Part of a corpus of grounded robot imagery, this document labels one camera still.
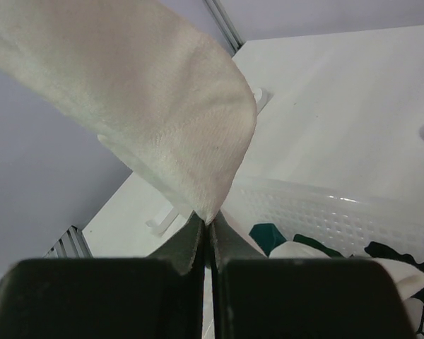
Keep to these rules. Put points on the white plastic basket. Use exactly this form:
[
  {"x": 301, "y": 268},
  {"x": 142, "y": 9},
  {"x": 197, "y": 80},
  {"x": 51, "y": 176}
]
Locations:
[{"x": 345, "y": 223}]

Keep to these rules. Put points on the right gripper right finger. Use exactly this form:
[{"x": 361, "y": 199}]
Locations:
[{"x": 259, "y": 297}]

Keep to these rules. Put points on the teal sock front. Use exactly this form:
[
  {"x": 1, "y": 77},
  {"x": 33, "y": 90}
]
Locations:
[{"x": 267, "y": 236}]

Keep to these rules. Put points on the green patterned sock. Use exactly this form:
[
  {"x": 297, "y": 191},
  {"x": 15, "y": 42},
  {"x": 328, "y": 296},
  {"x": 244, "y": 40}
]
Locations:
[{"x": 317, "y": 245}]

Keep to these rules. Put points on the black white striped sock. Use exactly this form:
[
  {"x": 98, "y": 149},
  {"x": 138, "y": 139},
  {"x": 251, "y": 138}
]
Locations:
[{"x": 415, "y": 304}]

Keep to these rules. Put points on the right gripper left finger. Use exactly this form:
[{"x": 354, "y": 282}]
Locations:
[{"x": 158, "y": 296}]

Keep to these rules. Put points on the metal clothes rack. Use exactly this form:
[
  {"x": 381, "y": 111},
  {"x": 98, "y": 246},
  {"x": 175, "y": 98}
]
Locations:
[{"x": 258, "y": 99}]

